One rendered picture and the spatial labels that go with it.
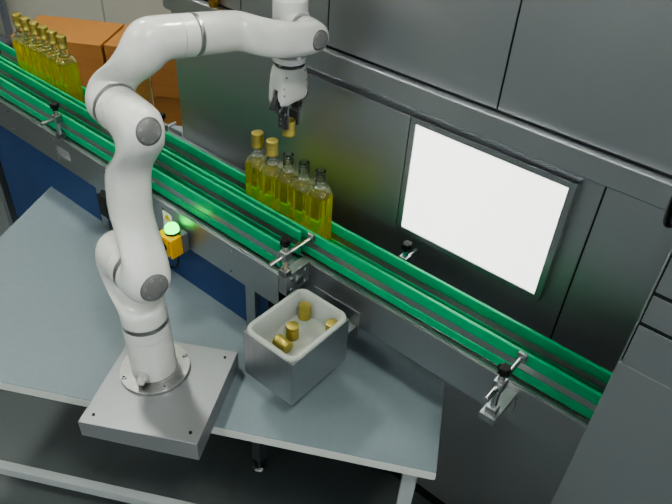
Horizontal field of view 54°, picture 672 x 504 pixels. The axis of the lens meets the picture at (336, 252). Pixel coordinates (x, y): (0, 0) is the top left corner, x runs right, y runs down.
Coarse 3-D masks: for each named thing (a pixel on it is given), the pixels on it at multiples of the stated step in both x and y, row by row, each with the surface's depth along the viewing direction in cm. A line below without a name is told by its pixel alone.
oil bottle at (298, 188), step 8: (296, 184) 178; (304, 184) 177; (312, 184) 179; (296, 192) 179; (304, 192) 178; (296, 200) 181; (304, 200) 179; (296, 208) 182; (304, 208) 181; (296, 216) 184; (304, 216) 183; (304, 224) 184
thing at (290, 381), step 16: (336, 304) 185; (352, 320) 183; (336, 336) 174; (352, 336) 187; (256, 352) 170; (272, 352) 165; (320, 352) 170; (336, 352) 178; (256, 368) 174; (272, 368) 169; (288, 368) 163; (304, 368) 167; (320, 368) 175; (272, 384) 173; (288, 384) 167; (304, 384) 172; (288, 400) 171
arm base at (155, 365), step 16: (128, 336) 168; (144, 336) 167; (160, 336) 170; (128, 352) 173; (144, 352) 170; (160, 352) 172; (176, 352) 186; (128, 368) 181; (144, 368) 174; (160, 368) 175; (176, 368) 182; (128, 384) 177; (144, 384) 177; (160, 384) 177; (176, 384) 177
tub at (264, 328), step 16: (288, 304) 179; (320, 304) 179; (256, 320) 171; (272, 320) 176; (288, 320) 182; (320, 320) 181; (256, 336) 167; (272, 336) 177; (304, 336) 177; (320, 336) 168; (304, 352) 163
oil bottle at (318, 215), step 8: (312, 192) 175; (320, 192) 175; (328, 192) 176; (312, 200) 176; (320, 200) 175; (328, 200) 177; (312, 208) 178; (320, 208) 176; (328, 208) 179; (312, 216) 180; (320, 216) 178; (328, 216) 181; (312, 224) 181; (320, 224) 180; (328, 224) 183; (320, 232) 181; (328, 232) 185
